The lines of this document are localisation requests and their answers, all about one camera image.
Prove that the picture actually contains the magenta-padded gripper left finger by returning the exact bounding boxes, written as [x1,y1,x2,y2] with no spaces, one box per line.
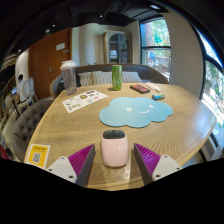
[45,143,96,188]

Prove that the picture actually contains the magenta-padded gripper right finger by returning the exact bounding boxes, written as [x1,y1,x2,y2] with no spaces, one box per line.
[133,143,184,186]

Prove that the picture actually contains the pink computer mouse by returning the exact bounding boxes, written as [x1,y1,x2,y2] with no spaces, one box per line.
[100,129,130,168]

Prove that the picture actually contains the blue cloud-shaped mouse pad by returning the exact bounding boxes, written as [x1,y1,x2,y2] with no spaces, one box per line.
[98,96,174,129]

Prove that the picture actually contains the yellow code card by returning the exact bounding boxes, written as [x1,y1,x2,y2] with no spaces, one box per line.
[24,143,51,170]

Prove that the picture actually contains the white sticker sheet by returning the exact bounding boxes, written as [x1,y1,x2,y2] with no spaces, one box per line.
[61,89,109,114]

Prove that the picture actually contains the grey tufted armchair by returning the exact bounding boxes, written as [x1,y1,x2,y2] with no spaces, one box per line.
[10,99,54,163]

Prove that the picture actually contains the small teal box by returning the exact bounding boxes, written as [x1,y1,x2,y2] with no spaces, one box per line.
[151,93,166,101]

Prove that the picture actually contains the black and red flat case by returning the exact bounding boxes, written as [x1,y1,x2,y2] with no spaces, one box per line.
[129,83,151,95]

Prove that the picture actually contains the white tube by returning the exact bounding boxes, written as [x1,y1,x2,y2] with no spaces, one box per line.
[145,82,161,93]

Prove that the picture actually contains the black backpack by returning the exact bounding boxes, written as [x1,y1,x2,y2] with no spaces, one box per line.
[56,73,82,96]

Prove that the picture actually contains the clear shaker bottle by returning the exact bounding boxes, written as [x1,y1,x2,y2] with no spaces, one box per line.
[59,60,78,96]

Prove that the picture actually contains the striped cushion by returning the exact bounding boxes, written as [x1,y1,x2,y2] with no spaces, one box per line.
[91,70,114,86]
[78,71,95,88]
[121,71,144,84]

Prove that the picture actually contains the white chairs group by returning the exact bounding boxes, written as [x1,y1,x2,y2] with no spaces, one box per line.
[21,77,38,105]

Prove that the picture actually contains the brown curved sofa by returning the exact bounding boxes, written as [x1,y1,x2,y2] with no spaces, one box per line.
[49,63,170,99]

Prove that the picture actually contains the green drink can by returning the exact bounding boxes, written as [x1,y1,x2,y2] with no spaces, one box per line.
[111,64,123,91]

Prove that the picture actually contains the person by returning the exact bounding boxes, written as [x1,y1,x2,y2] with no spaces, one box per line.
[16,73,26,101]

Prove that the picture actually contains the black-framed window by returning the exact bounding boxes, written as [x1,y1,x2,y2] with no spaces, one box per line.
[139,17,172,81]
[196,29,224,134]

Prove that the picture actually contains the brown wooden door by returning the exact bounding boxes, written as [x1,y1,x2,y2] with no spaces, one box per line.
[28,28,73,100]

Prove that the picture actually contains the wooden glass-door cabinet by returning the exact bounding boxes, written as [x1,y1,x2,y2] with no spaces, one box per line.
[101,30,132,65]

